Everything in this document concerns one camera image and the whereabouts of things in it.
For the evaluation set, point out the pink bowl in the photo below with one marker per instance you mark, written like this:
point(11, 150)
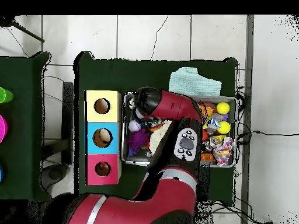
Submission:
point(2, 128)

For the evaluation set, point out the wooden box with three holes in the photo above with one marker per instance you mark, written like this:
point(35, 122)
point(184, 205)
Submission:
point(91, 140)

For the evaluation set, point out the green cup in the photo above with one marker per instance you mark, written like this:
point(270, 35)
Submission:
point(4, 95)

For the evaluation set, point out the silver can with pull tab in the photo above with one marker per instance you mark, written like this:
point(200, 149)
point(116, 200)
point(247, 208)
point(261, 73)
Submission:
point(131, 102)

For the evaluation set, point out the mint green muslin cloth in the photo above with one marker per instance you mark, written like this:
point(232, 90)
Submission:
point(194, 83)

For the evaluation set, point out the purple spiky ball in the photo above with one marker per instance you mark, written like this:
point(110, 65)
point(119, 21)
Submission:
point(138, 140)

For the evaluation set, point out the black floor stand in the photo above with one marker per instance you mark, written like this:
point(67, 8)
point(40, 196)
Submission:
point(67, 121)

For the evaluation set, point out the blue cup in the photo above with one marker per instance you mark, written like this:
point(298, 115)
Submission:
point(1, 173)

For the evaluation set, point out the yellow tennis ball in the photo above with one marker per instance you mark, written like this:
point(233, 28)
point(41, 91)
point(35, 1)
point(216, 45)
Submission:
point(224, 127)

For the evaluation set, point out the white baseball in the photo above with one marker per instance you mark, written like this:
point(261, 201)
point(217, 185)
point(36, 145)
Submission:
point(134, 126)

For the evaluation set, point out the green cloth side table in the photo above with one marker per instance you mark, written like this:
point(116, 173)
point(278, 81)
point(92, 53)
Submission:
point(25, 182)

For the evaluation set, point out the dark green table cloth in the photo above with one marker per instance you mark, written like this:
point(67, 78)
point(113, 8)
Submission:
point(121, 74)

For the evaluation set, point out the clear mesh bin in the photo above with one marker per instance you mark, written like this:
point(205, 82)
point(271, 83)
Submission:
point(224, 162)

